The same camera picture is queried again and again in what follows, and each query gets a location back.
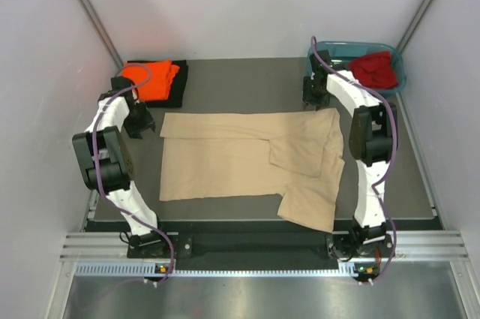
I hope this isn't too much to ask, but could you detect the black folded t shirt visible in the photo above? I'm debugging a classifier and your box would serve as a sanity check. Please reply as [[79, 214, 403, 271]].
[[127, 60, 188, 109]]

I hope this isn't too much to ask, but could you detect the grey slotted cable duct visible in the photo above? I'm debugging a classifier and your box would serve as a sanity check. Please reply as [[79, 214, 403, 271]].
[[74, 260, 375, 278]]

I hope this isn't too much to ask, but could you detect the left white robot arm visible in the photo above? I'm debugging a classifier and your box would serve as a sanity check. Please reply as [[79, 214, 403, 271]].
[[72, 76, 170, 257]]

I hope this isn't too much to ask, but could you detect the aluminium frame rail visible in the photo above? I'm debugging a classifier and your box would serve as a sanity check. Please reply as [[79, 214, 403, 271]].
[[60, 230, 469, 261]]

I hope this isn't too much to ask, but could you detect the beige t shirt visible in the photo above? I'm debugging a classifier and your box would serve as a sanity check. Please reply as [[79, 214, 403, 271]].
[[160, 108, 344, 233]]

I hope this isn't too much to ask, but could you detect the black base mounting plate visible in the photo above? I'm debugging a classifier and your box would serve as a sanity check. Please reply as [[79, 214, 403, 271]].
[[82, 219, 398, 269]]

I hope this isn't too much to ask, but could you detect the red t shirt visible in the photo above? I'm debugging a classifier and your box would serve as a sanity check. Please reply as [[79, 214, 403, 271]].
[[348, 51, 398, 89]]

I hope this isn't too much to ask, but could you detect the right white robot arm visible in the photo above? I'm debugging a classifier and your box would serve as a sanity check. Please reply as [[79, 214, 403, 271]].
[[302, 50, 398, 256]]

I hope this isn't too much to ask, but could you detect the orange folded t shirt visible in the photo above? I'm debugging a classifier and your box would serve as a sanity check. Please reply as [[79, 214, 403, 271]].
[[121, 60, 181, 101]]

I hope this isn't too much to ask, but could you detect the teal plastic basket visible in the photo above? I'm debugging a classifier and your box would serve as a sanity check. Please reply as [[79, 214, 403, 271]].
[[316, 41, 407, 97]]

